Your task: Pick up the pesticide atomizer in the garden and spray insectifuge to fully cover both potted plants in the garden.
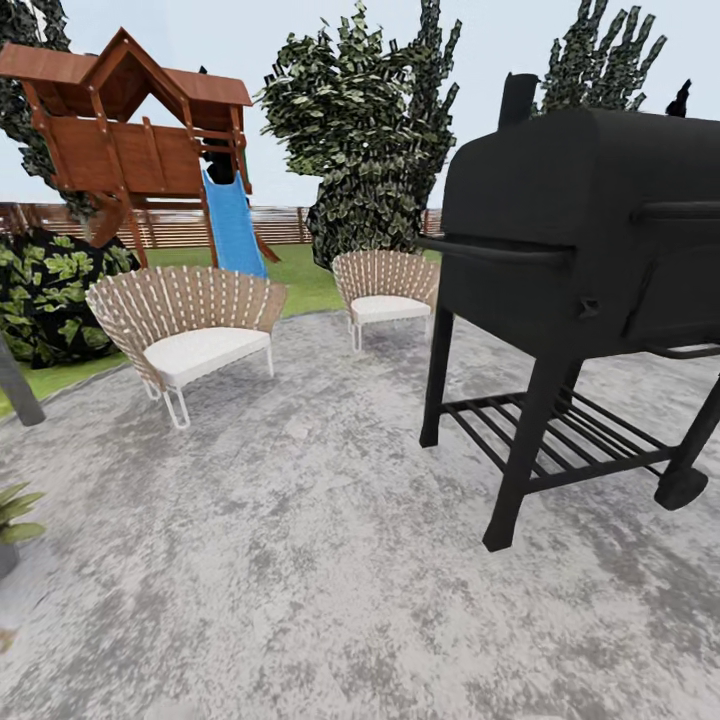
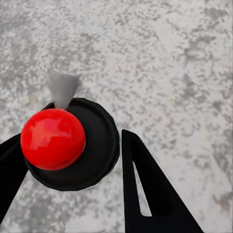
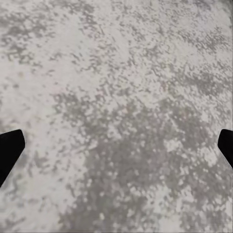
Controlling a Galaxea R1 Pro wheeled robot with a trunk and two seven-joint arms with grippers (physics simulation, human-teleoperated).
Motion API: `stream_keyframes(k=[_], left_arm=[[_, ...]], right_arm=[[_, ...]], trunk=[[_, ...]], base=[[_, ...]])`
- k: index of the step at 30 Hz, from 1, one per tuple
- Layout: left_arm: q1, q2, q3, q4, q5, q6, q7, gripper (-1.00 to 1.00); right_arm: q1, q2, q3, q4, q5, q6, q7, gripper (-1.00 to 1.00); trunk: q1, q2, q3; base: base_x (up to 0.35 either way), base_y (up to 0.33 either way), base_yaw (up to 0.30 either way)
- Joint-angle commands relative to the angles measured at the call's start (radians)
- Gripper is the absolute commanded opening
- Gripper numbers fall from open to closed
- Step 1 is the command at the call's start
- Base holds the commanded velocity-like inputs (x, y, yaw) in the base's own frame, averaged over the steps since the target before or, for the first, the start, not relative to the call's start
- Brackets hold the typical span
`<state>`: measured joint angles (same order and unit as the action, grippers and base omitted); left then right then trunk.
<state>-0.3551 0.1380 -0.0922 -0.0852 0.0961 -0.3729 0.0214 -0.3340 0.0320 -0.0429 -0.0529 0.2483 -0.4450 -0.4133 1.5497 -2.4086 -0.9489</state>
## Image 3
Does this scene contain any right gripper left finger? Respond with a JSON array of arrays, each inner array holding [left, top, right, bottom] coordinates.
[[0, 129, 25, 187]]

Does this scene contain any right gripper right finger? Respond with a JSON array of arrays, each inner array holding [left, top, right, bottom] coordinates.
[[217, 129, 233, 168]]

